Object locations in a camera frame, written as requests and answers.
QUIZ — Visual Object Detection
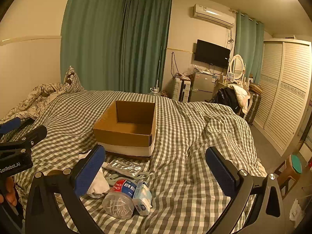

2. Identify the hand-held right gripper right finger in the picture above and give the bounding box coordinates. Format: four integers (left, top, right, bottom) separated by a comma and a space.
205, 146, 285, 234

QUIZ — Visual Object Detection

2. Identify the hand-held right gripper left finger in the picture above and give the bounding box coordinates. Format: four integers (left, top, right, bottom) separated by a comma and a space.
25, 144, 106, 234

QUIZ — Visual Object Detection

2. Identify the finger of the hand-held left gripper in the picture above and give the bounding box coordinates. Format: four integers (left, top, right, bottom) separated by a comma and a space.
0, 125, 48, 153
0, 116, 35, 135

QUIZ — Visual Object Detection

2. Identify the white sock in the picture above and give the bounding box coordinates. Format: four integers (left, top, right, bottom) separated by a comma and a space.
78, 151, 110, 199

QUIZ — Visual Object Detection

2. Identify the pale green face mask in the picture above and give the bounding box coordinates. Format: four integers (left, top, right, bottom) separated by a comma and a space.
105, 171, 153, 186

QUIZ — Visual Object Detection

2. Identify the silver foil packet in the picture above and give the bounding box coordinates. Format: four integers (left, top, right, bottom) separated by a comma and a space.
102, 158, 143, 177

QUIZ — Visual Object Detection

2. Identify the clear cotton swab jar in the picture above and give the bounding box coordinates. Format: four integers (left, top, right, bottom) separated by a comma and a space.
102, 178, 142, 218

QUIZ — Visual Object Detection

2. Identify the brown cardboard box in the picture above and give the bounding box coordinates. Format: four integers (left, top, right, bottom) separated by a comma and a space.
92, 100, 156, 157

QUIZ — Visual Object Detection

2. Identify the white tissue packet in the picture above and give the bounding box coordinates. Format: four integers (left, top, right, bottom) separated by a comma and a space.
132, 180, 153, 216

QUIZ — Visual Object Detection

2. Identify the person's left hand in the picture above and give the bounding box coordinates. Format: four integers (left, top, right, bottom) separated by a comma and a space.
0, 177, 17, 206

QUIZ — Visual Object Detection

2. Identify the grey checked blanket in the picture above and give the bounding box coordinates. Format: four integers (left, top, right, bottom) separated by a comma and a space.
0, 90, 269, 234

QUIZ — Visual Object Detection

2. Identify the checked pillow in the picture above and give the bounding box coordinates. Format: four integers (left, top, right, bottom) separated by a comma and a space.
64, 66, 86, 93

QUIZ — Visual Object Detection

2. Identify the brown suitcase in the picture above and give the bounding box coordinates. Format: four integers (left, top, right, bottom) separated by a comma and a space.
245, 93, 262, 125

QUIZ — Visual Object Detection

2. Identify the black jacket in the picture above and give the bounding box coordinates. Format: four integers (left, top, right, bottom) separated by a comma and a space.
211, 86, 240, 114

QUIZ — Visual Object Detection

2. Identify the wooden stool green seat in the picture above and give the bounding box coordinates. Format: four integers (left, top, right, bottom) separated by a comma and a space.
274, 153, 304, 198

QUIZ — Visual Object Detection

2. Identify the white plastic bag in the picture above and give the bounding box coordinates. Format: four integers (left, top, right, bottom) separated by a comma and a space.
289, 199, 303, 223

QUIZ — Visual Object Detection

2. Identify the white jacket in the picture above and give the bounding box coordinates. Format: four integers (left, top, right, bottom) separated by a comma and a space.
227, 84, 251, 109

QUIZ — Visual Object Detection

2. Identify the silver small fridge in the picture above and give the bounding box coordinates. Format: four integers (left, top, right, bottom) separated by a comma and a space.
189, 72, 221, 103

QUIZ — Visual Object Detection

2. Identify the brown bag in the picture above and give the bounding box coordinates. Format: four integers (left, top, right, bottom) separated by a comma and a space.
249, 83, 263, 94

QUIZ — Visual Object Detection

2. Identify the white suitcase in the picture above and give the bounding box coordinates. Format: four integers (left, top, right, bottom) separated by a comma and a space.
174, 77, 192, 103

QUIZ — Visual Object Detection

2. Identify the white louvered wardrobe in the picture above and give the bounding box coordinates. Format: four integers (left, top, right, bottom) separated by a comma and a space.
253, 39, 312, 157

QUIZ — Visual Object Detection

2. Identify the oval vanity mirror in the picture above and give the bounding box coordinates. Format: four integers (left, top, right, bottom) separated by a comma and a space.
229, 55, 246, 81

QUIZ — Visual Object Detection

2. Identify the wide green curtain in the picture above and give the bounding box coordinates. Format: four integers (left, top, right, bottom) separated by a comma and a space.
60, 0, 128, 92

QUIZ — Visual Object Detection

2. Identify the white mop pole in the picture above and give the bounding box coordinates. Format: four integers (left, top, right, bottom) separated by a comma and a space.
156, 45, 162, 90

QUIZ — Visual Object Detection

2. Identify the narrow green curtain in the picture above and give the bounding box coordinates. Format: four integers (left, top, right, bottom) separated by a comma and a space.
233, 11, 265, 84

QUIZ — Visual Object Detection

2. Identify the white air conditioner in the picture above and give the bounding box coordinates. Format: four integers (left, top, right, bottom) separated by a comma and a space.
192, 4, 235, 28

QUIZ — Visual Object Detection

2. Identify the hanging wall cable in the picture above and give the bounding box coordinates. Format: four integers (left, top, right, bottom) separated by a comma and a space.
171, 52, 179, 76

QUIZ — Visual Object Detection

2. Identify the black wall television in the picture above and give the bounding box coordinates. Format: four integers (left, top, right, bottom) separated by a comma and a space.
194, 39, 231, 68

